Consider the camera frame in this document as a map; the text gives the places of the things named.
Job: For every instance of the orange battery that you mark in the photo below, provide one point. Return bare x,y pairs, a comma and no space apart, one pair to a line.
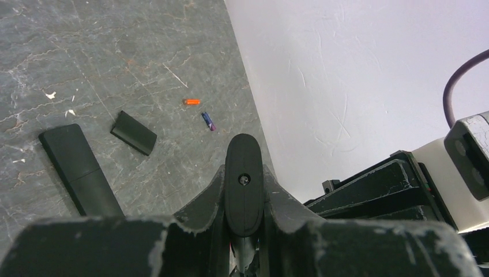
191,102

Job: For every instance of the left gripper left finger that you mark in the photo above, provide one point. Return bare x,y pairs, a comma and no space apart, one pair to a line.
190,242

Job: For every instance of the black remote control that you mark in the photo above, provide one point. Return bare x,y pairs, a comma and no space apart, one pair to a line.
244,197

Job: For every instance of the purple battery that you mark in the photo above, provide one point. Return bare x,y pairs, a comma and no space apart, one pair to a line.
208,121

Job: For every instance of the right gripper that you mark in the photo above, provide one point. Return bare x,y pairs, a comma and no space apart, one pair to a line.
391,187

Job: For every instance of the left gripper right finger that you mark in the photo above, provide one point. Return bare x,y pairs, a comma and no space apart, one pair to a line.
297,242

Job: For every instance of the black battery cover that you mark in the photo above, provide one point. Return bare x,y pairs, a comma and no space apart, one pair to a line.
134,133

